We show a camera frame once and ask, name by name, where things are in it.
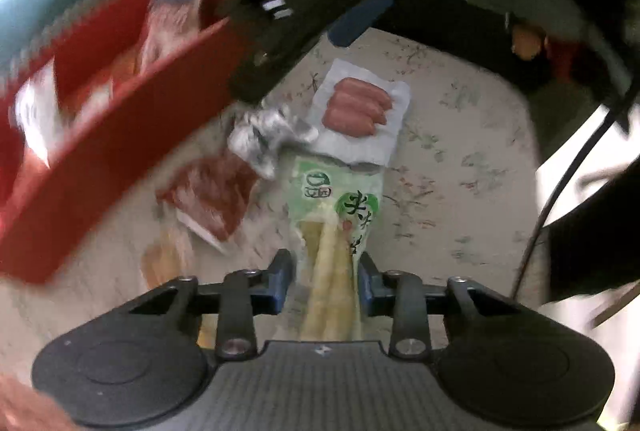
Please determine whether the person's left hand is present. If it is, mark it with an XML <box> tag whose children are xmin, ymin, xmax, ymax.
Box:
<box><xmin>0</xmin><ymin>375</ymin><xmax>78</xmax><ymax>431</ymax></box>

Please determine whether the green bamboo shoot packet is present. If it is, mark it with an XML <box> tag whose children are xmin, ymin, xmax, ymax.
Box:
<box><xmin>288</xmin><ymin>156</ymin><xmax>383</xmax><ymax>342</ymax></box>

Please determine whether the black cable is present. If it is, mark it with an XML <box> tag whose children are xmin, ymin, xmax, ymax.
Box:
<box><xmin>508</xmin><ymin>89</ymin><xmax>640</xmax><ymax>299</ymax></box>

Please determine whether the red cardboard box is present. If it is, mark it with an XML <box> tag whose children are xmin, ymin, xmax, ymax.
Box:
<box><xmin>1</xmin><ymin>0</ymin><xmax>246</xmax><ymax>284</ymax></box>

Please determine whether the dark red snack packet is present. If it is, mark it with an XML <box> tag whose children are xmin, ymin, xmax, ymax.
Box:
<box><xmin>155</xmin><ymin>149</ymin><xmax>260</xmax><ymax>253</ymax></box>

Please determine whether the silver snack packet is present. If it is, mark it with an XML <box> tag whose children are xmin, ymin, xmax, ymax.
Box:
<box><xmin>227</xmin><ymin>104</ymin><xmax>319</xmax><ymax>180</ymax></box>

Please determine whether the blue red snack packet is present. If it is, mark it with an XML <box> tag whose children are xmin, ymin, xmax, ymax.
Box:
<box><xmin>137</xmin><ymin>0</ymin><xmax>203</xmax><ymax>73</ymax></box>

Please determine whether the clear sausage packet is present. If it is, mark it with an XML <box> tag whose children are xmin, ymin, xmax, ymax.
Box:
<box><xmin>307</xmin><ymin>59</ymin><xmax>411</xmax><ymax>166</ymax></box>

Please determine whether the red bag of apples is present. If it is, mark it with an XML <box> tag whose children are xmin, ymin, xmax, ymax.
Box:
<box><xmin>506</xmin><ymin>14</ymin><xmax>579</xmax><ymax>82</ymax></box>

